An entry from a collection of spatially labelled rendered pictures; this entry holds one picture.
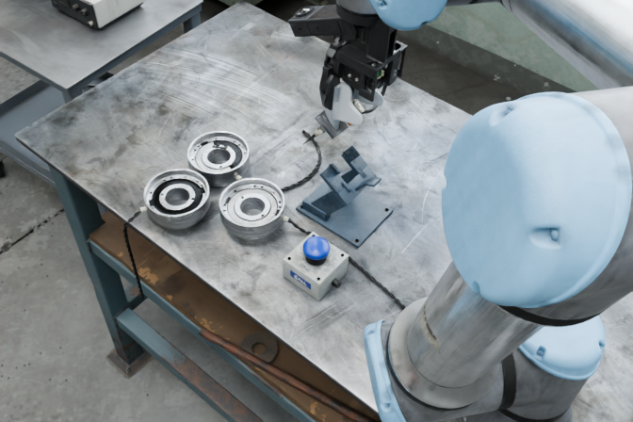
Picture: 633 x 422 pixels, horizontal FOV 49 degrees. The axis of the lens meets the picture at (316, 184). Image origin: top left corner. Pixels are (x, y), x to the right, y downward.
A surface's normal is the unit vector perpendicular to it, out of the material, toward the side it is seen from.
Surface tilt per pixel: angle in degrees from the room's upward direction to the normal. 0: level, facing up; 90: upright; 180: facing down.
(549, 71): 90
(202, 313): 0
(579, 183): 33
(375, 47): 90
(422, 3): 91
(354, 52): 1
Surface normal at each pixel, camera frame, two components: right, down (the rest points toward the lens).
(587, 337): 0.15, -0.69
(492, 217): -0.96, 0.07
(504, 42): -0.64, 0.55
